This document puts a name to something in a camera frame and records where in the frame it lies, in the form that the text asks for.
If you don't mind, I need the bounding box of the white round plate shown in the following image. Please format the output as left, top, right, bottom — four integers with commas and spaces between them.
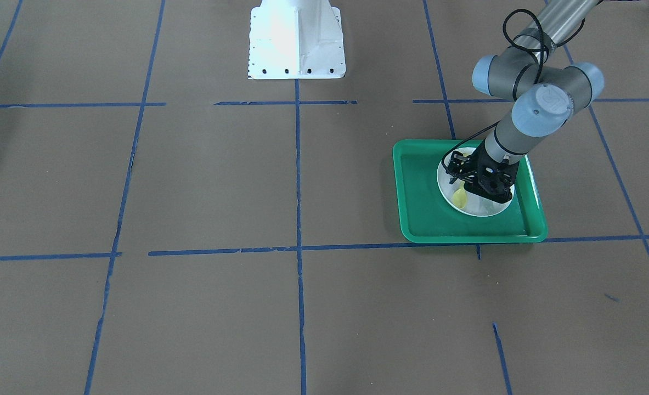
437, 147, 516, 217

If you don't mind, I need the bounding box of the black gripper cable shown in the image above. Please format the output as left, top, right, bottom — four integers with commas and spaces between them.
441, 9, 586, 182

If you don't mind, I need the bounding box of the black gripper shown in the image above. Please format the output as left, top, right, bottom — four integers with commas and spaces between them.
466, 144, 518, 204

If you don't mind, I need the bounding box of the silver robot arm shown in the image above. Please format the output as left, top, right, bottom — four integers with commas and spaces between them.
459, 1, 605, 203

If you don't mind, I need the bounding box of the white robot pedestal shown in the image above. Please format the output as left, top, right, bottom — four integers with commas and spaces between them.
247, 1, 347, 80

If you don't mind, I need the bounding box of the yellow plastic spoon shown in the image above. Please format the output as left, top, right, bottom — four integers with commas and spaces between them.
450, 185, 468, 210

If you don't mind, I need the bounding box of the green plastic tray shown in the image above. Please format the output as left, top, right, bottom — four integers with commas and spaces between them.
392, 139, 548, 244

